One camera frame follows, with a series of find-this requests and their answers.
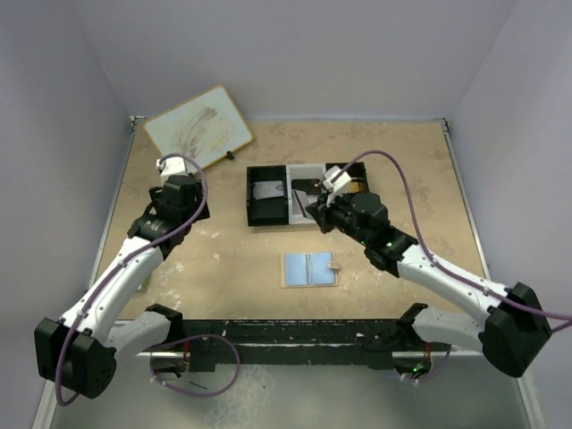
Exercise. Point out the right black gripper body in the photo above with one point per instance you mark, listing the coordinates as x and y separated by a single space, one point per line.
325 214

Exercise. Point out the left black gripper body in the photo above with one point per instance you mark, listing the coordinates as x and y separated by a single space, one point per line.
197 213

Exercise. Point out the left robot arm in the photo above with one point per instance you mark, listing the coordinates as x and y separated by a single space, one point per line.
80 351

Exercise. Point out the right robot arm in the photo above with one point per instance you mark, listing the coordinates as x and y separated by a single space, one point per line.
505 324

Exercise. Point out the gold card in bin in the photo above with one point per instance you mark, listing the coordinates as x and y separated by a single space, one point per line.
356 187

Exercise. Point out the black card in bin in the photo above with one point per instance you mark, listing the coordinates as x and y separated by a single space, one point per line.
312 187

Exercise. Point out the silver cards stack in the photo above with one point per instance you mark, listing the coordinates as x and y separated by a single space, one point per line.
267 189

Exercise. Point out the right black tray bin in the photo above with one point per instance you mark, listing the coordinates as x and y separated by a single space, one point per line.
357 172

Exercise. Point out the black tray bin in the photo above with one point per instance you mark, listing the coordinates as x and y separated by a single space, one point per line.
267 204
357 172

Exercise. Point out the middle white tray bin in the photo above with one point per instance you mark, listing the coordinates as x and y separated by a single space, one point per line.
301 171

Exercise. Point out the left black tray bin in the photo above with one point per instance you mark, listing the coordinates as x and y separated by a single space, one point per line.
267 204

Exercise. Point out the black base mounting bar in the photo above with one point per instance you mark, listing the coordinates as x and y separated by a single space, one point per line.
378 344

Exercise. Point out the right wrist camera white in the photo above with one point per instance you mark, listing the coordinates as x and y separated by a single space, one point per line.
335 183

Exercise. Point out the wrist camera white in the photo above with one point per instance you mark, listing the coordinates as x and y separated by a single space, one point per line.
335 183
170 167

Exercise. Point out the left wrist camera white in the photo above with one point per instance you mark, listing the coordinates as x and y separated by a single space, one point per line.
170 167

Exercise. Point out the whiteboard with yellow frame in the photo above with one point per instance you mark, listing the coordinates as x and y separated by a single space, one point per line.
206 127

